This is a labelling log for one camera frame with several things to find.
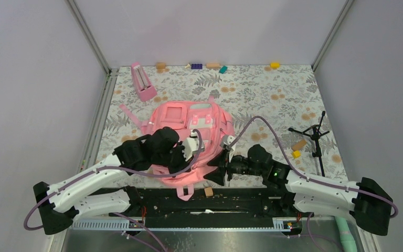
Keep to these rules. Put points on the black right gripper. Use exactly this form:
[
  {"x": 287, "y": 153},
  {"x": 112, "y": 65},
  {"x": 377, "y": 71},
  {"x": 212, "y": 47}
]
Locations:
[{"x": 221, "y": 161}]

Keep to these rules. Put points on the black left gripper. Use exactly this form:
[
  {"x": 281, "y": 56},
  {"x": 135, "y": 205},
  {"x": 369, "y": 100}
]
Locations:
[{"x": 183, "y": 166}]

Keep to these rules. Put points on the pink student backpack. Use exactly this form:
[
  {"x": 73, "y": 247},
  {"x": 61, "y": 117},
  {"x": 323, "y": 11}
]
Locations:
[{"x": 205, "y": 120}]

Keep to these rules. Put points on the yellow marker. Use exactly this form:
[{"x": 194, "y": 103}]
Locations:
[{"x": 296, "y": 154}]

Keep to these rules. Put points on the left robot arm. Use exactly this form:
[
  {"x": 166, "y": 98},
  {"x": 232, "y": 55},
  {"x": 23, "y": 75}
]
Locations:
[{"x": 61, "y": 204}]

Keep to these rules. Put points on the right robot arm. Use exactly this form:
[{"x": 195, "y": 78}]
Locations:
[{"x": 364, "y": 203}]

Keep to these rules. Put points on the small wooden cube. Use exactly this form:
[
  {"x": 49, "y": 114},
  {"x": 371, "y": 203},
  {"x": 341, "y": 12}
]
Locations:
[{"x": 208, "y": 192}]

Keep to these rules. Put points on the pink metronome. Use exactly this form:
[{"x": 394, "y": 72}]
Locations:
[{"x": 142, "y": 84}]

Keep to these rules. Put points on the tan wooden wedge block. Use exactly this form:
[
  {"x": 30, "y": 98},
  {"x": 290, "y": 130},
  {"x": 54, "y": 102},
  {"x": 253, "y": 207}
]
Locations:
[{"x": 299, "y": 145}]

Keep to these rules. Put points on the wooden block far left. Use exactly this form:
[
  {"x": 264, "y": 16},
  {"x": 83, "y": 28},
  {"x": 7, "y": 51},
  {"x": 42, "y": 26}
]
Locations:
[{"x": 160, "y": 65}]

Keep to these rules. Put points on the floral table mat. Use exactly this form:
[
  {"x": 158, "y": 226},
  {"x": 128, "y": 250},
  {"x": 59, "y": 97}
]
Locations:
[{"x": 264, "y": 103}]

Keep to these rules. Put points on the purple toy brick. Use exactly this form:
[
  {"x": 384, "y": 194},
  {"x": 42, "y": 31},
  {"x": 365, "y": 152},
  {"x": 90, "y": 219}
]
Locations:
[{"x": 196, "y": 66}]

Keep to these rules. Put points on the long wooden block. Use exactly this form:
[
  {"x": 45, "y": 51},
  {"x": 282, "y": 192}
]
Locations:
[{"x": 213, "y": 65}]

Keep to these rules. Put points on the teal block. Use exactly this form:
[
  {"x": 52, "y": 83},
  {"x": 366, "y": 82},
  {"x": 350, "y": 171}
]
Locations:
[{"x": 223, "y": 69}]

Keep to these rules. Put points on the black microphone tripod stand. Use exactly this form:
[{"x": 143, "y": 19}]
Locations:
[{"x": 314, "y": 133}]

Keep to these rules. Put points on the yellow block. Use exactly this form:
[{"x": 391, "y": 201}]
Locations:
[{"x": 275, "y": 65}]

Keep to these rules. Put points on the mint green microphone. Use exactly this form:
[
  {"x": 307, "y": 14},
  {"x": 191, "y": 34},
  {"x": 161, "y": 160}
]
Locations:
[{"x": 347, "y": 240}]

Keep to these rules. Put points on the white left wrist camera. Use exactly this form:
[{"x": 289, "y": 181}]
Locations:
[{"x": 191, "y": 146}]

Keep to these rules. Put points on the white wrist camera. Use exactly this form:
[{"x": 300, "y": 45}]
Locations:
[
  {"x": 226, "y": 143},
  {"x": 191, "y": 146}
]

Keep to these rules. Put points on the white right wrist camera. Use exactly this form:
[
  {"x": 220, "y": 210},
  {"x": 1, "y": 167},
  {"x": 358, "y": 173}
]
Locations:
[{"x": 226, "y": 143}]

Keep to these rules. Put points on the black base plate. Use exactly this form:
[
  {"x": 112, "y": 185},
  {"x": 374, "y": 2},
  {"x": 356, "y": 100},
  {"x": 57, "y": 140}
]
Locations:
[{"x": 227, "y": 208}]

